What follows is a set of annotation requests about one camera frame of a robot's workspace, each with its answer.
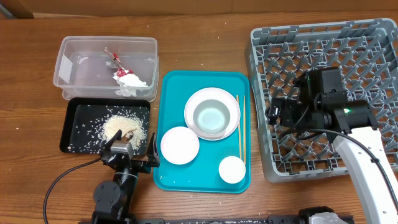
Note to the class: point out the left wooden chopstick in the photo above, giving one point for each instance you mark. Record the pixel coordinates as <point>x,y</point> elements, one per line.
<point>239,129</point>

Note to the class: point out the brown food scraps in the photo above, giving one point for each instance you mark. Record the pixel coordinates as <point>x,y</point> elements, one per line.
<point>128,135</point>

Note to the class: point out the white paper cup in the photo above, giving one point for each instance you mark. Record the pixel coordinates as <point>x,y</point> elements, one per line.
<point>232,169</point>

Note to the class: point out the white napkin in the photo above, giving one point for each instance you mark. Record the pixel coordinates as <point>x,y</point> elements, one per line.
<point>128,84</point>

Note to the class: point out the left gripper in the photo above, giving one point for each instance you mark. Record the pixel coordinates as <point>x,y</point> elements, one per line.
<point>145,167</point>

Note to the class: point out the black plastic tray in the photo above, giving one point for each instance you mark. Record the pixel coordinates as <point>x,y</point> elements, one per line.
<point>71,110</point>

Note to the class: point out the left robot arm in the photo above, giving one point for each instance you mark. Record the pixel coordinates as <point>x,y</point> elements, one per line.
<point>113,197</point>

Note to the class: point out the red snack wrapper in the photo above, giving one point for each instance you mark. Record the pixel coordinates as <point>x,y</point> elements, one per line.
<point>122,70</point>

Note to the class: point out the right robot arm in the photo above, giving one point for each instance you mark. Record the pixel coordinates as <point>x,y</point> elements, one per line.
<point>323,107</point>

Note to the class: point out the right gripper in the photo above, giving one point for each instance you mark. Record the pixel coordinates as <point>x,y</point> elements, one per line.
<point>286,106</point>

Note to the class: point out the large white plate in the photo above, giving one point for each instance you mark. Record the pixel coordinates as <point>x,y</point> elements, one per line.
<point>212,93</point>

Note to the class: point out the white rice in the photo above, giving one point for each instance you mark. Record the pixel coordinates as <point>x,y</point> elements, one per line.
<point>94,125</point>

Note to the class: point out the grey dishwasher rack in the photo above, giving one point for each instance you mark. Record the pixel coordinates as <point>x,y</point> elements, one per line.
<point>365,52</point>

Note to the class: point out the grey bowl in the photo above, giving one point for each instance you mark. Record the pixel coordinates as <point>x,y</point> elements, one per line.
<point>211,117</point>

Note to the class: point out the clear plastic bin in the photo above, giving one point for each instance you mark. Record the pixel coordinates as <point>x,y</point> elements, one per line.
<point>86,67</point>

